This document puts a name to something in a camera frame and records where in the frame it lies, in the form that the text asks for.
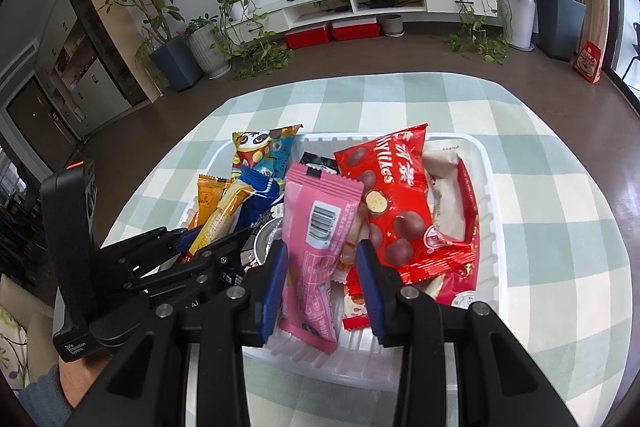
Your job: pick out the plant in ribbed white pot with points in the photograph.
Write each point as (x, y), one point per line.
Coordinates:
(210, 49)

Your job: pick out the orange snack packet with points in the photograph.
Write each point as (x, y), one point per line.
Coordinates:
(210, 202)

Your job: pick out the yellow and blue snack packet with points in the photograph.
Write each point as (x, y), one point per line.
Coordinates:
(230, 207)

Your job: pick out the person's left forearm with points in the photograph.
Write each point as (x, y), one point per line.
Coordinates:
(85, 382)

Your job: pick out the blue panda-print snack bag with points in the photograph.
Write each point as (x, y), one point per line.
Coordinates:
(260, 147)

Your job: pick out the red paper bag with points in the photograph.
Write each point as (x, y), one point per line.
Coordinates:
(589, 63)

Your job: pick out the tall plant in blue pot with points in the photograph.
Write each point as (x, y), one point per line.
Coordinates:
(150, 7)

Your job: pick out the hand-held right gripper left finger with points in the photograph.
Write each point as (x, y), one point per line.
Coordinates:
(276, 292)

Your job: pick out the black cookie packet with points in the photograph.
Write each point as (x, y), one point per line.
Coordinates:
(267, 242)

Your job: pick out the trailing plant on cabinet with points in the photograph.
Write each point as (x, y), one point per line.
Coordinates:
(240, 7)

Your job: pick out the white and red snack packet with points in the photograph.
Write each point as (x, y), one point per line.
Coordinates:
(445, 187)

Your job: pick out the empty grey flower pot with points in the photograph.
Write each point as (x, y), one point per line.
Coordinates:
(392, 26)

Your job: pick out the red storage box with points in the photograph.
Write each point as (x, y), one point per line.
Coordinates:
(356, 29)
(307, 38)

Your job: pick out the white plastic tray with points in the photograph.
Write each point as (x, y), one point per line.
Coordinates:
(480, 217)

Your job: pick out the pink snack packet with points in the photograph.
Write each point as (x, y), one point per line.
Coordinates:
(310, 257)

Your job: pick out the plant in tall white pot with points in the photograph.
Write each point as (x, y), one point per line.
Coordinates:
(520, 17)

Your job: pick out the wooden wall cabinet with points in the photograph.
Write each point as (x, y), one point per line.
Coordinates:
(95, 57)

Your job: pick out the white tv cabinet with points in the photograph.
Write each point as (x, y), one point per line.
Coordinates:
(310, 9)

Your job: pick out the dark brown door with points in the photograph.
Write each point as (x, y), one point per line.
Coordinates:
(40, 122)

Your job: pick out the red flower-print snack packet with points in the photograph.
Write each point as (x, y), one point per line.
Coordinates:
(356, 302)

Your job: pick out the green checked tablecloth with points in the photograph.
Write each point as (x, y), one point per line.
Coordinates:
(550, 207)

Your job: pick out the floral cushion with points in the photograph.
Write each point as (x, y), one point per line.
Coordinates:
(12, 347)

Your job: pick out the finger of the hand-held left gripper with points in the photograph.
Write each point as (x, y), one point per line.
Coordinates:
(187, 238)
(200, 264)

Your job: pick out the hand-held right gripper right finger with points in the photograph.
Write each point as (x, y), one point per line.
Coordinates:
(371, 294)

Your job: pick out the red chocolate ball bag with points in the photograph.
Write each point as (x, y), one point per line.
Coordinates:
(400, 187)

